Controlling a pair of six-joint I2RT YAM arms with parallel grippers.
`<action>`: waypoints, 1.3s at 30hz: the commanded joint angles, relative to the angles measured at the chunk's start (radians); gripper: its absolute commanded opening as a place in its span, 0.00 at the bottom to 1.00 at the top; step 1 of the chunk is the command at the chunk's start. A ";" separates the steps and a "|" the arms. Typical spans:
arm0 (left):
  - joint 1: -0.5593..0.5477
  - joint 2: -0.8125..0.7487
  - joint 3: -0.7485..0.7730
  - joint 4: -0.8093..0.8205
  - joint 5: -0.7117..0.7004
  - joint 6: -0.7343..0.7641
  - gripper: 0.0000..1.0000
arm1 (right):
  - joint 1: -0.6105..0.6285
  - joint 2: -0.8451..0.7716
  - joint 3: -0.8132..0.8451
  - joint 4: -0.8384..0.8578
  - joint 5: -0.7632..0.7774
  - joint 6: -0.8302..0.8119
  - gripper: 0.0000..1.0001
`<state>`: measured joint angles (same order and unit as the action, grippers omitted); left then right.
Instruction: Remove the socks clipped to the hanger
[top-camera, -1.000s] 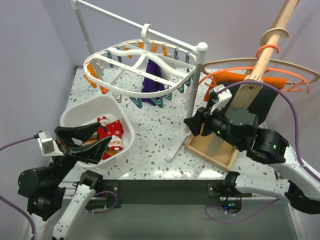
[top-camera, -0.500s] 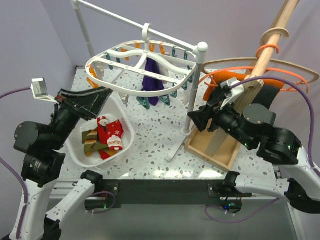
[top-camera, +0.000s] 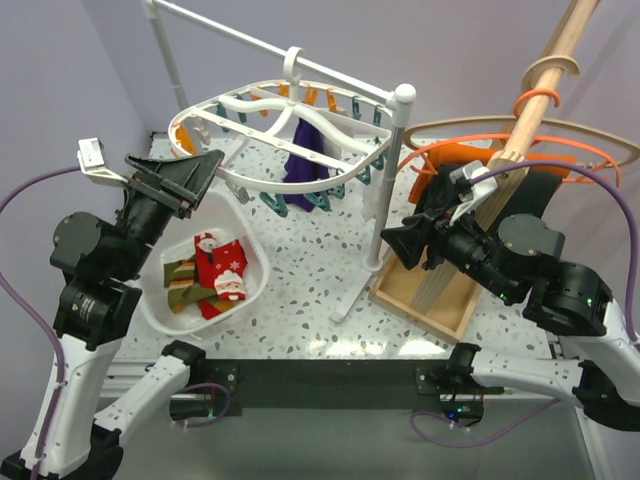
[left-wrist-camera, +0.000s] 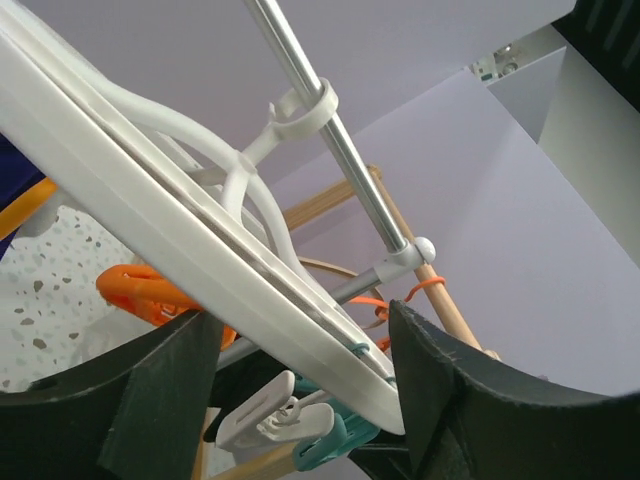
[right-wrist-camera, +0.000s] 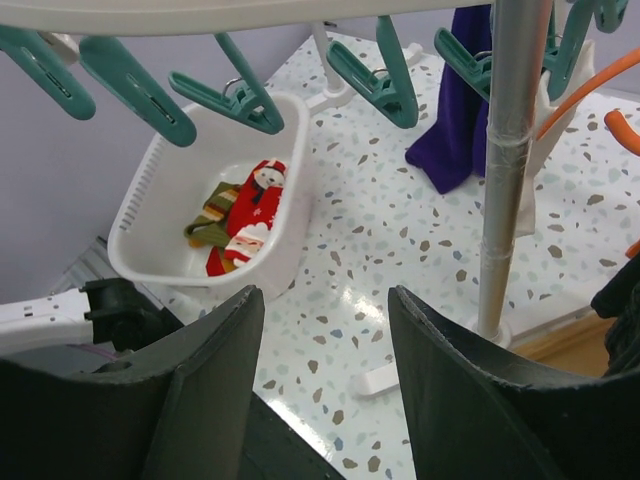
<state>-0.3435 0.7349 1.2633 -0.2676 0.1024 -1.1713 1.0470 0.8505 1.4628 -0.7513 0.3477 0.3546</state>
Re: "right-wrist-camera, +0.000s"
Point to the white drying stand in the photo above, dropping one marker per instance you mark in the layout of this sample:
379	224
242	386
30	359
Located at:
524	46

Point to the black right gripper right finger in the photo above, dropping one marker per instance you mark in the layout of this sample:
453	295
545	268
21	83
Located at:
475	410

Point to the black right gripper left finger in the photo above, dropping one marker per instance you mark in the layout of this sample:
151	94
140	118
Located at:
176	409

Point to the white plastic basin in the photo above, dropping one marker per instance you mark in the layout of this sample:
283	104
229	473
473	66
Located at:
146	243

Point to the wooden rack base tray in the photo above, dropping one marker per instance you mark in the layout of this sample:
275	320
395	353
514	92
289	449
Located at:
577	347

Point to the red Christmas sock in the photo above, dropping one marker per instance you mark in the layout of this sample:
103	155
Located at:
251	218
219	263

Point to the purple sock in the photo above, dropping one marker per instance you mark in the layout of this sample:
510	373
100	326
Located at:
454	147

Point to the dark grey garment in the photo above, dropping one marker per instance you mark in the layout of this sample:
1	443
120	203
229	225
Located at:
619	299

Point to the white round clip hanger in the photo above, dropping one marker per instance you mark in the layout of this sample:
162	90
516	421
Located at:
184	17

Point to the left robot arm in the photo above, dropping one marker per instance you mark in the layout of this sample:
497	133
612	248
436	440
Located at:
111	311

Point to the white sock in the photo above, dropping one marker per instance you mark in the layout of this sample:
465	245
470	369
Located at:
541	149

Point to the green striped sock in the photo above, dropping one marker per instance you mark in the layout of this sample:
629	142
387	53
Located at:
209	226

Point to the teal clothes peg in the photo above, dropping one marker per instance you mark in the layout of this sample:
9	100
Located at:
388	89

